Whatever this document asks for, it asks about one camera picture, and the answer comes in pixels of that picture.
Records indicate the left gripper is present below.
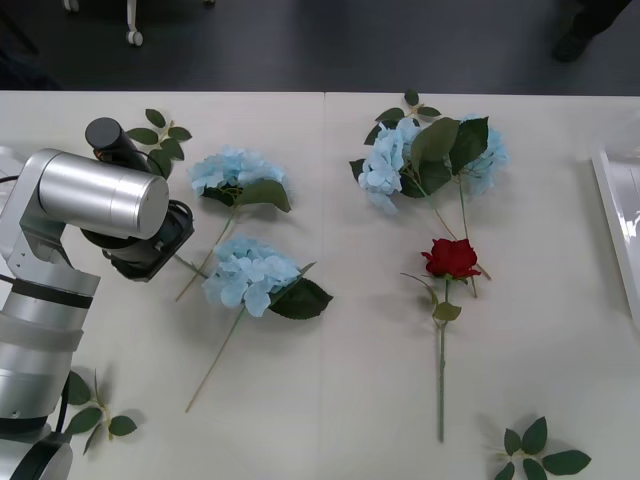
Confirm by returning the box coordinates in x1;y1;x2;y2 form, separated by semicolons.
107;199;196;284

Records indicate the thin green flower stem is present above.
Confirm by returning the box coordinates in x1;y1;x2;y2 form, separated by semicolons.
173;254;209;280

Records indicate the pale blue flower with stem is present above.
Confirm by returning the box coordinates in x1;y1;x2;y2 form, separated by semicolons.
175;144;293;303
358;117;494;281
448;113;511;300
185;232;335;414

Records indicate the white chair base with casters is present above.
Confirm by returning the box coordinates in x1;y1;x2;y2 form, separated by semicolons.
62;0;146;49

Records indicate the red rose with green stem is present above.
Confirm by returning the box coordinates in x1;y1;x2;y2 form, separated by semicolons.
401;237;484;444

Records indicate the person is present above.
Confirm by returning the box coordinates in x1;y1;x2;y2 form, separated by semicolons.
552;0;619;64

